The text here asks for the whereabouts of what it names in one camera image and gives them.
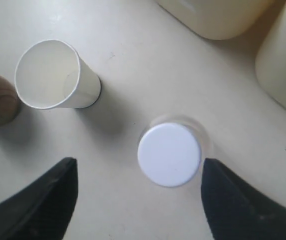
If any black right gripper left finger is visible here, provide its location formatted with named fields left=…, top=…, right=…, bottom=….
left=0, top=157, right=78, bottom=240

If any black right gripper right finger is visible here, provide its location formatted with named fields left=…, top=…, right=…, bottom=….
left=200, top=158, right=286, bottom=240

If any clear bottle white cap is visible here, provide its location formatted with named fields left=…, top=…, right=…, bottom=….
left=137, top=114, right=213, bottom=188

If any white paper cup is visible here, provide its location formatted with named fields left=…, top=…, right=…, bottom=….
left=14, top=39, right=102, bottom=110

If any cream plastic bin middle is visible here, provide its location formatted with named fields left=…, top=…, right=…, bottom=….
left=255, top=3, right=286, bottom=108

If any cream plastic bin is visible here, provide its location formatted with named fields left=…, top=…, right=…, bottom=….
left=255, top=3, right=286, bottom=108
left=157, top=0, right=274, bottom=40

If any cream plastic bin left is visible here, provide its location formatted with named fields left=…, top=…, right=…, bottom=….
left=157, top=0, right=274, bottom=40

